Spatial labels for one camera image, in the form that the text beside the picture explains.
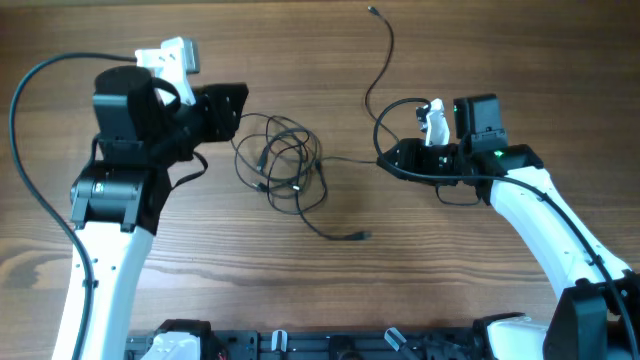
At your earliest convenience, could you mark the black aluminium base frame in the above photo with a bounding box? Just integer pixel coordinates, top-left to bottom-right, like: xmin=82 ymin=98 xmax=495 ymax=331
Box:
xmin=124 ymin=327 xmax=501 ymax=360

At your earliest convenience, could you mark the black usb cable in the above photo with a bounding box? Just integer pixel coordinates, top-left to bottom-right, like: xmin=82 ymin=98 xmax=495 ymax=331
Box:
xmin=363 ymin=5 xmax=401 ymax=145
xmin=230 ymin=112 xmax=379 ymax=243

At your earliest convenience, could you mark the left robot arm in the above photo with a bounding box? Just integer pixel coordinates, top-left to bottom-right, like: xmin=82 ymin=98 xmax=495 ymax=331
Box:
xmin=53 ymin=65 xmax=249 ymax=359

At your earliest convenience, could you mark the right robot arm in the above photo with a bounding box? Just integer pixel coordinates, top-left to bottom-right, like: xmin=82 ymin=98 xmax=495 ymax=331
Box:
xmin=377 ymin=94 xmax=639 ymax=359

